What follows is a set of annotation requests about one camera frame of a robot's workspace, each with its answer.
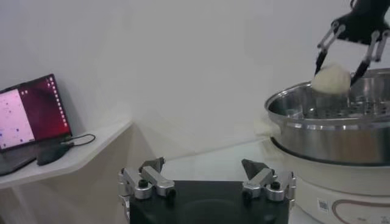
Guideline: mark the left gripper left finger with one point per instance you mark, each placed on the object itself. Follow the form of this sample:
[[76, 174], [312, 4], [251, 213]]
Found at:
[[158, 182]]

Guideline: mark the white side desk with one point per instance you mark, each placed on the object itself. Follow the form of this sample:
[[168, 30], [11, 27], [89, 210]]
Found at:
[[76, 188]]

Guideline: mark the stainless steel steamer basket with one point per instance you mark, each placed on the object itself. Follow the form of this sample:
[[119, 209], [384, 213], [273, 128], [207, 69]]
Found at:
[[335, 143]]

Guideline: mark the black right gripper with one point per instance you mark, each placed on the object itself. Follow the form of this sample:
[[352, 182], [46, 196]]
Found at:
[[362, 21]]

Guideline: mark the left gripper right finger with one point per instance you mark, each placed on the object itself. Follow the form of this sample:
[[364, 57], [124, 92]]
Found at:
[[259, 179]]

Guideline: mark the black computer mouse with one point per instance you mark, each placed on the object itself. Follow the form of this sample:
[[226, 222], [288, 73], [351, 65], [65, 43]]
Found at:
[[51, 153]]

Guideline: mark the cream electric cooker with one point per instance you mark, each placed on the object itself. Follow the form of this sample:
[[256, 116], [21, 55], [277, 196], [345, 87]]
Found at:
[[335, 182]]

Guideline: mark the white steamed baozi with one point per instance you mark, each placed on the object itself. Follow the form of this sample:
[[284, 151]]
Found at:
[[330, 79]]

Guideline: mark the laptop with red screen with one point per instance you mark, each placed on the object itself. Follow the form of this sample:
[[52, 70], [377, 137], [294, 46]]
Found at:
[[36, 115]]

